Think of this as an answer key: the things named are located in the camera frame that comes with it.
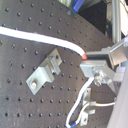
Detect thin white sensor wires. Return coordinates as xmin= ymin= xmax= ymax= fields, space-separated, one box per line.
xmin=65 ymin=77 xmax=116 ymax=128

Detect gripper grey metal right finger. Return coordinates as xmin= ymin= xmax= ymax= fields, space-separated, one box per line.
xmin=87 ymin=37 xmax=128 ymax=68

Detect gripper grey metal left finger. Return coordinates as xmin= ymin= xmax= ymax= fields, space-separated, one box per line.
xmin=80 ymin=60 xmax=117 ymax=94

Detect aluminium frame post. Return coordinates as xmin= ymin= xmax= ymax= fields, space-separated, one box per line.
xmin=112 ymin=0 xmax=121 ymax=43

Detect small grey metal bracket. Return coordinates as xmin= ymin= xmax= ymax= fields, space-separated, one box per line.
xmin=79 ymin=88 xmax=96 ymax=126

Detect blue object in background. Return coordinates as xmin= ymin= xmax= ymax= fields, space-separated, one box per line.
xmin=72 ymin=0 xmax=85 ymax=12

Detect grey metal cable clip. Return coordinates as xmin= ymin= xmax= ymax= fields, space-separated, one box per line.
xmin=26 ymin=49 xmax=62 ymax=95

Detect thick white cable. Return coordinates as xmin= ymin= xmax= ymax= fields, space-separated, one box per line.
xmin=0 ymin=26 xmax=90 ymax=61

